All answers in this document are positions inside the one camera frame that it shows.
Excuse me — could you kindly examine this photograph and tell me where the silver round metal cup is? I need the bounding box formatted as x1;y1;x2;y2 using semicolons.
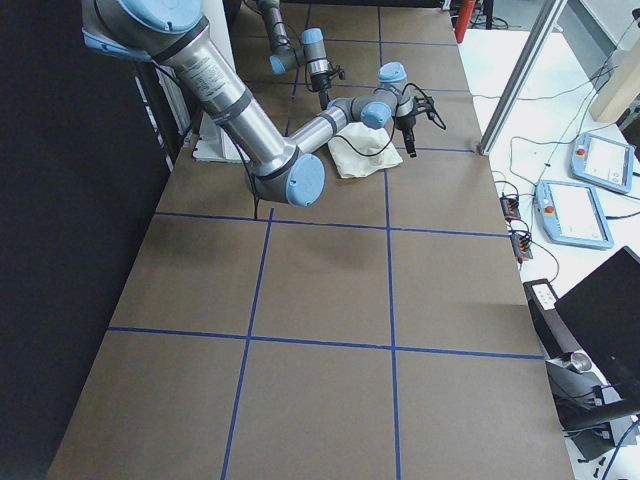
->
568;351;593;374

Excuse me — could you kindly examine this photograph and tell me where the cream long sleeve cat shirt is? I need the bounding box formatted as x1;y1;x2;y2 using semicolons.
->
328;122;403;179

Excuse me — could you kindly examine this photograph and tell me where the far orange black connector box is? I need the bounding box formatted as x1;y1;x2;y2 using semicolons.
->
499;195;522;222

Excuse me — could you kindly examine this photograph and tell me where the black box with white label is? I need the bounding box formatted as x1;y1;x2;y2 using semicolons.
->
523;279;582;358

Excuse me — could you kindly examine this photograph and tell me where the near orange black connector box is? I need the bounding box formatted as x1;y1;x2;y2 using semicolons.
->
509;230;533;264

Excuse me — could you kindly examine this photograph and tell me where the teach pendant tablet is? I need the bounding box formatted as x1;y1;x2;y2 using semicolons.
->
535;180;614;250
570;133;635;194

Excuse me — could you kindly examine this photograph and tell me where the far teach pendant tablet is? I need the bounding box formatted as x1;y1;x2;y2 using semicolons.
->
570;133;635;194

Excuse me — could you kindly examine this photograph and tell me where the red fire extinguisher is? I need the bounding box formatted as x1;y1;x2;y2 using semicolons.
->
454;0;476;44

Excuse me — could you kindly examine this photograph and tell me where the aluminium frame post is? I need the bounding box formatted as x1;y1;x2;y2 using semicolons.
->
477;0;568;156

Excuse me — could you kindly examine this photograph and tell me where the wooden beam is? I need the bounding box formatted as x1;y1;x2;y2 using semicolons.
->
590;41;639;123

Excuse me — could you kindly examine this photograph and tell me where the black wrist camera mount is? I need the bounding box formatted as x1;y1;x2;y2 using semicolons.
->
327;64;346;80
415;95;447;130

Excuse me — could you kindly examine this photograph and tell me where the black monitor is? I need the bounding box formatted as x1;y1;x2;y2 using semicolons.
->
555;246;639;397

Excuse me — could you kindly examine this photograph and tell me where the near teach pendant tablet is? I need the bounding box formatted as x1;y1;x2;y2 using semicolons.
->
535;180;614;250

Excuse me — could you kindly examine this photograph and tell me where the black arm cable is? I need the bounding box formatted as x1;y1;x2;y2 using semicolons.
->
332;82;426;159

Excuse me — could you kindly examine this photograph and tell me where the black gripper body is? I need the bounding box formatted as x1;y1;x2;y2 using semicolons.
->
310;71;332;94
397;113;416;134

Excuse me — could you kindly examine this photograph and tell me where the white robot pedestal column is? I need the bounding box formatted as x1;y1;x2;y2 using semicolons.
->
191;1;281;168

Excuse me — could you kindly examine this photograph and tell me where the orange black connector box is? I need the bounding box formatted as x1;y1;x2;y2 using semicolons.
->
499;195;522;222
509;230;533;264

